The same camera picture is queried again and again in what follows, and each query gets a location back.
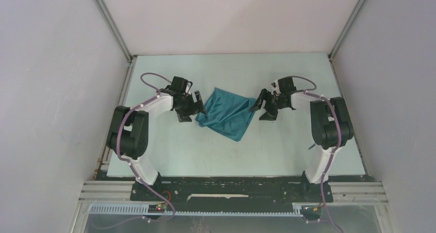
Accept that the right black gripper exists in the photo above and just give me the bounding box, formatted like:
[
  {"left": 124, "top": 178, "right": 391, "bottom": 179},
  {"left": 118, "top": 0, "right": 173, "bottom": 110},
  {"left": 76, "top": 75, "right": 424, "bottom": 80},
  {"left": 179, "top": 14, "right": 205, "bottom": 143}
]
[{"left": 249, "top": 88, "right": 287, "bottom": 121}]

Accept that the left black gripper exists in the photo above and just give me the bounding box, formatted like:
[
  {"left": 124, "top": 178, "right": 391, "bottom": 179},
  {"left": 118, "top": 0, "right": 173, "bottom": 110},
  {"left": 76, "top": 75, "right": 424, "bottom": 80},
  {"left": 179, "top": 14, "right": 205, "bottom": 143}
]
[{"left": 175, "top": 91, "right": 207, "bottom": 122}]

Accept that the teal satin napkin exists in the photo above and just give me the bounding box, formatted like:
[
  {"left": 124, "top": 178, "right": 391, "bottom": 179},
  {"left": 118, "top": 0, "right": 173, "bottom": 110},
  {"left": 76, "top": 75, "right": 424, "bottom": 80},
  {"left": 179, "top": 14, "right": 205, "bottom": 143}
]
[{"left": 195, "top": 88, "right": 256, "bottom": 142}]

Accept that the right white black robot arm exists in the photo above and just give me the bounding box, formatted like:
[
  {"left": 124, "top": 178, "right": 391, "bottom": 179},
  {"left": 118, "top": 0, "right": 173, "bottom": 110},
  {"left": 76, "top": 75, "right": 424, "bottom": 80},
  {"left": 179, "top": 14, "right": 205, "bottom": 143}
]
[{"left": 250, "top": 76, "right": 354, "bottom": 201}]

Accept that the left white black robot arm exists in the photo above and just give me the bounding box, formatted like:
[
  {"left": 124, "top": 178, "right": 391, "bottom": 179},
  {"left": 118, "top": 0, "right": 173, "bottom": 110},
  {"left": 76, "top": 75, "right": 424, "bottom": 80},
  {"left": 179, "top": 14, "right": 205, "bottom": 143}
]
[{"left": 106, "top": 76, "right": 206, "bottom": 200}]

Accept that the small black circuit board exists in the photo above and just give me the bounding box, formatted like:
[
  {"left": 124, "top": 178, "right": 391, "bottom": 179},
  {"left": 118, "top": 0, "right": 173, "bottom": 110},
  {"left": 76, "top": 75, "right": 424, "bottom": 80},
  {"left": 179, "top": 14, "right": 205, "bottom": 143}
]
[{"left": 148, "top": 205, "right": 166, "bottom": 213}]

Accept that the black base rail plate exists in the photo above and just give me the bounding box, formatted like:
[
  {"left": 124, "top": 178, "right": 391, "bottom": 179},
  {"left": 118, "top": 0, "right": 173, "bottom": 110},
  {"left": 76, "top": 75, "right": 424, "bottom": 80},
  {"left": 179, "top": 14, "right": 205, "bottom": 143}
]
[{"left": 130, "top": 176, "right": 333, "bottom": 213}]

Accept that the grey slotted cable duct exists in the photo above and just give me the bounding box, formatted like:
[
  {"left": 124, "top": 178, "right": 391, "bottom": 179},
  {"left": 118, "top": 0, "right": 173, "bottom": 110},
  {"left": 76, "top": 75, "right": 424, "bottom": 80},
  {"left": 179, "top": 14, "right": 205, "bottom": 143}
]
[{"left": 89, "top": 204, "right": 305, "bottom": 218}]

